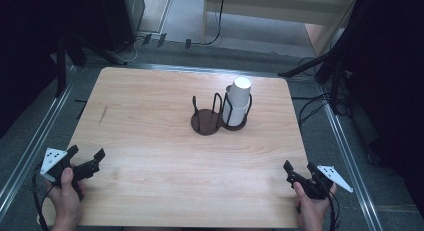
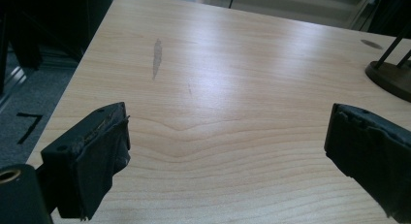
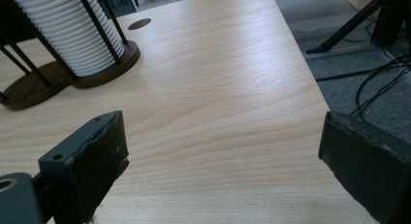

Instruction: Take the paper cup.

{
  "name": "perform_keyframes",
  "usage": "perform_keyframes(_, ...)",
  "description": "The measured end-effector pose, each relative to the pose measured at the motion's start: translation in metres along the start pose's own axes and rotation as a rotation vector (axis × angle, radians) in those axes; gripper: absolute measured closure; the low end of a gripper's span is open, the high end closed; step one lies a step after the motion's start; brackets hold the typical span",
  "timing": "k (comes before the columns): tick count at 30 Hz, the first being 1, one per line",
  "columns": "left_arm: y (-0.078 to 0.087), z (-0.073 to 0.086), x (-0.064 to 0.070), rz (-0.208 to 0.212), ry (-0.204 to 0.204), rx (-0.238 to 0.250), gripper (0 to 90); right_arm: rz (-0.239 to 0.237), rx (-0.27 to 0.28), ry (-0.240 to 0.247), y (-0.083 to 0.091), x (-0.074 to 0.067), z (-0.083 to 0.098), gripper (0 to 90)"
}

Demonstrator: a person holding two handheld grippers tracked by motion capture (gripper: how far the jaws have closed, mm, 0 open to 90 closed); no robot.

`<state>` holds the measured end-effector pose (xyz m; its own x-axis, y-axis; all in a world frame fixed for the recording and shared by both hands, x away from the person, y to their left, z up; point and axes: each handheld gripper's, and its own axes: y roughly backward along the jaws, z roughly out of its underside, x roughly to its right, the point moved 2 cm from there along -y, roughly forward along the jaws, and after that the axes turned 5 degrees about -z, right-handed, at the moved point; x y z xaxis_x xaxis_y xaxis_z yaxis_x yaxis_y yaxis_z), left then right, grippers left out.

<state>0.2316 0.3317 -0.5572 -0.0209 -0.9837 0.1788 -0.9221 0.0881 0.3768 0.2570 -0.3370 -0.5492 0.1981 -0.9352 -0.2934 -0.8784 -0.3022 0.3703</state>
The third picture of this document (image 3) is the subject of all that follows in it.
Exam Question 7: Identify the brown wire cup holder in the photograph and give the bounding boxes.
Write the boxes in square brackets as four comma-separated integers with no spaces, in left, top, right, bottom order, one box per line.
[0,0,142,112]

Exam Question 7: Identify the looped black floor cable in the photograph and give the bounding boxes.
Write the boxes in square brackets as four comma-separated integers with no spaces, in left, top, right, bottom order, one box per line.
[349,55,411,121]

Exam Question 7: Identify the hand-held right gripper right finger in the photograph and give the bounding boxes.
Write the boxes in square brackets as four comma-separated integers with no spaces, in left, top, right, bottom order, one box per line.
[317,111,411,224]

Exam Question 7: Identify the stack of white cups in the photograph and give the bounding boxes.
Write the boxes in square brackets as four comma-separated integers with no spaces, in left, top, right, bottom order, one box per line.
[9,0,126,79]

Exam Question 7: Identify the black metal stand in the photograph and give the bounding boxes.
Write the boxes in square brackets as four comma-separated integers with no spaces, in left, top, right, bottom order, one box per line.
[305,0,411,55]

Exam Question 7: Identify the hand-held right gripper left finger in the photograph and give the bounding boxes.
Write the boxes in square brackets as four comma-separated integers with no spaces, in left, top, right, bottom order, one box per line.
[38,110,130,224]

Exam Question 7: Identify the dark cabinet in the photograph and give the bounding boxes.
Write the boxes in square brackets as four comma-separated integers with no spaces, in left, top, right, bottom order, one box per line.
[92,0,138,18]

